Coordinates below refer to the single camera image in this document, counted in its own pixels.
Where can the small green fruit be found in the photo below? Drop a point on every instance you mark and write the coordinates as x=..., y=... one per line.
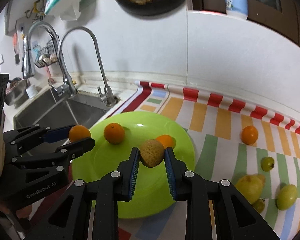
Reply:
x=259, y=205
x=267, y=163

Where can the large green fruit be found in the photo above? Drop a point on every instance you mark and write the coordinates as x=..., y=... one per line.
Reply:
x=286, y=197

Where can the orange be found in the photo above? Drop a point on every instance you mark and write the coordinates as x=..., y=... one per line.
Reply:
x=250, y=135
x=114, y=133
x=78, y=131
x=168, y=140

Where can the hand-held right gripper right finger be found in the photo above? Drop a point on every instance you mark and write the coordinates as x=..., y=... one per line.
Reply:
x=170, y=180

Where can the yellow lemon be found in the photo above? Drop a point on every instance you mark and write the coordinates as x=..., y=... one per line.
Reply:
x=250, y=188

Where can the striped tablecloth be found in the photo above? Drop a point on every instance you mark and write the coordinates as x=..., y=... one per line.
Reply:
x=215, y=155

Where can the person's left hand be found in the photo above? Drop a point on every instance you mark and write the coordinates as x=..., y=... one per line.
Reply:
x=23, y=212

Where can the dark wooden cabinet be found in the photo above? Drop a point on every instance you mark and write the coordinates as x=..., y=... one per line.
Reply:
x=277, y=17

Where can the blue and white bottle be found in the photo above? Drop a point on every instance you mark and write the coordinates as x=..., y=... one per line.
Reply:
x=236, y=0

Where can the brown kiwi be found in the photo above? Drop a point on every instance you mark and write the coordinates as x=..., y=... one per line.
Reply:
x=152, y=152

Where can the pull-down kitchen faucet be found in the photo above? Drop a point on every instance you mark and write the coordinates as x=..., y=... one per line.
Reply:
x=66, y=77

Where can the wall hook rack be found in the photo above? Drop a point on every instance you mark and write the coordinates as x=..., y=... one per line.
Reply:
x=37, y=6

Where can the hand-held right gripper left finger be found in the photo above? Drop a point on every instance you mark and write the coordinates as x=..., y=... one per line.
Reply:
x=134, y=180

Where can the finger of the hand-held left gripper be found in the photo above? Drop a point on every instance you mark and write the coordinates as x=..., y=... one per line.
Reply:
x=56, y=133
x=75, y=147

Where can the steel sink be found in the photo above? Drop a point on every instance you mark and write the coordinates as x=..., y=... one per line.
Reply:
x=52, y=110

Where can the metal bowl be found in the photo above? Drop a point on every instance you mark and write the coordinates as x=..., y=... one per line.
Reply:
x=15, y=92

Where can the green plate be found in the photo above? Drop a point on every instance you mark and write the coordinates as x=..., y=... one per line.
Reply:
x=150, y=192

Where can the white cup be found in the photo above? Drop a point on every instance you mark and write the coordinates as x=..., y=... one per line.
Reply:
x=31, y=90

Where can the thin gooseneck faucet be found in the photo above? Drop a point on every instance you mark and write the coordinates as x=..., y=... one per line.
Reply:
x=101, y=72

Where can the garlic bulb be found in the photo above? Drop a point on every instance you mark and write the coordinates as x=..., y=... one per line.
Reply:
x=45, y=58

